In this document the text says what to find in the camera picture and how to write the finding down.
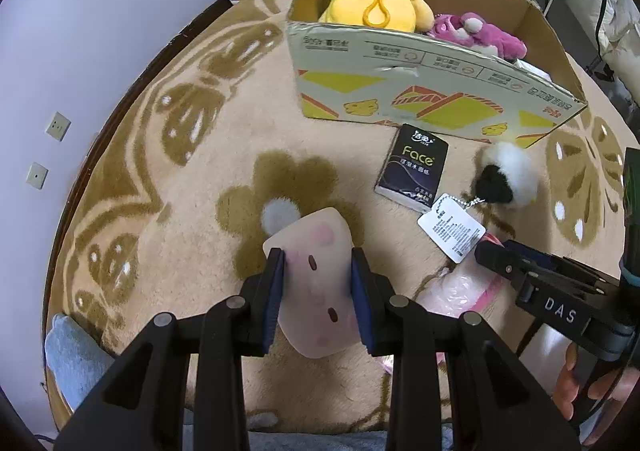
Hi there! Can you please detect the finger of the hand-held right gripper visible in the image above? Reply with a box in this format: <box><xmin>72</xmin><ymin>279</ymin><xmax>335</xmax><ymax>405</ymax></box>
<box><xmin>505</xmin><ymin>239</ymin><xmax>605</xmax><ymax>283</ymax></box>
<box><xmin>474</xmin><ymin>240</ymin><xmax>532</xmax><ymax>293</ymax></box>

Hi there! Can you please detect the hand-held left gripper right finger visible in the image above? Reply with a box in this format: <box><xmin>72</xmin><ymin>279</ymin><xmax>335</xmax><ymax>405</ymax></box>
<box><xmin>350</xmin><ymin>247</ymin><xmax>583</xmax><ymax>451</ymax></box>

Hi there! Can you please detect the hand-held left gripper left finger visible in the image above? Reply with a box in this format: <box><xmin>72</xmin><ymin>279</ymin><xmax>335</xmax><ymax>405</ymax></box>
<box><xmin>52</xmin><ymin>247</ymin><xmax>286</xmax><ymax>451</ymax></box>

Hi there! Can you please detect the pale pink squishy toy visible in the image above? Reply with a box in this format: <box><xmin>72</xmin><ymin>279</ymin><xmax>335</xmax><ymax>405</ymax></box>
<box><xmin>262</xmin><ymin>207</ymin><xmax>371</xmax><ymax>361</ymax></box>

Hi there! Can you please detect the pink plastic packet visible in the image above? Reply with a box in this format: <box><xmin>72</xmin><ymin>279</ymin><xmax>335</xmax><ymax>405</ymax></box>
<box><xmin>380</xmin><ymin>258</ymin><xmax>508</xmax><ymax>374</ymax></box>

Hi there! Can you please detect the cardboard box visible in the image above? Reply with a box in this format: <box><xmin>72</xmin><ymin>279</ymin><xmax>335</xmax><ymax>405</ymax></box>
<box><xmin>286</xmin><ymin>0</ymin><xmax>588</xmax><ymax>150</ymax></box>

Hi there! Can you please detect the pink bear plush toy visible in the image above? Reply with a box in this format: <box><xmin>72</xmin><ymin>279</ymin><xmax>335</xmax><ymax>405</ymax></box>
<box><xmin>427</xmin><ymin>12</ymin><xmax>528</xmax><ymax>62</ymax></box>

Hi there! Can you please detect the yellow plush toy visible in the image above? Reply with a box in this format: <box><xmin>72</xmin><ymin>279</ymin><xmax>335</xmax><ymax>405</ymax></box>
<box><xmin>318</xmin><ymin>0</ymin><xmax>436</xmax><ymax>34</ymax></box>

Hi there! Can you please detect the person's right hand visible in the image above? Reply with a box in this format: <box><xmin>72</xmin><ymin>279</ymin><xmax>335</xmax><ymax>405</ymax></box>
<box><xmin>552</xmin><ymin>345</ymin><xmax>637</xmax><ymax>422</ymax></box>

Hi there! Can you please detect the white paper tag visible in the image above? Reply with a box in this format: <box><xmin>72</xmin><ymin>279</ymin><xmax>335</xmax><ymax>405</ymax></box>
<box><xmin>417</xmin><ymin>193</ymin><xmax>487</xmax><ymax>264</ymax></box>

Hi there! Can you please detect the white fluffy plush toy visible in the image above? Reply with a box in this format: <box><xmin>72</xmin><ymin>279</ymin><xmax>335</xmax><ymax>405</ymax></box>
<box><xmin>472</xmin><ymin>141</ymin><xmax>541</xmax><ymax>208</ymax></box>

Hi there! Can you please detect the black tissue packet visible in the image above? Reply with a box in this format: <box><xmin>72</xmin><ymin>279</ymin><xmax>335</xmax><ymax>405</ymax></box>
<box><xmin>374</xmin><ymin>123</ymin><xmax>451</xmax><ymax>212</ymax></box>

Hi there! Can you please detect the beige printed blanket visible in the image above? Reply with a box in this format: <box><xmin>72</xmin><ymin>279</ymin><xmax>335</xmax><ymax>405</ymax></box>
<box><xmin>42</xmin><ymin>0</ymin><xmax>640</xmax><ymax>434</ymax></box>

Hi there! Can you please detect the grey blue clothing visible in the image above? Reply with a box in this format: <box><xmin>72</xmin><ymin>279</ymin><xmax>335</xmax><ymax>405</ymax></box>
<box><xmin>44</xmin><ymin>313</ymin><xmax>453</xmax><ymax>451</ymax></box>

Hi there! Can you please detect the white padded coat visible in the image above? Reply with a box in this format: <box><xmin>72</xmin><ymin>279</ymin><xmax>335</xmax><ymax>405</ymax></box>
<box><xmin>592</xmin><ymin>0</ymin><xmax>640</xmax><ymax>106</ymax></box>

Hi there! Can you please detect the wall socket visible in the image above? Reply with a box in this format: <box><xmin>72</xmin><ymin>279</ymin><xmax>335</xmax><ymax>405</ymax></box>
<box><xmin>45</xmin><ymin>112</ymin><xmax>72</xmax><ymax>142</ymax></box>
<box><xmin>26</xmin><ymin>162</ymin><xmax>49</xmax><ymax>190</ymax></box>

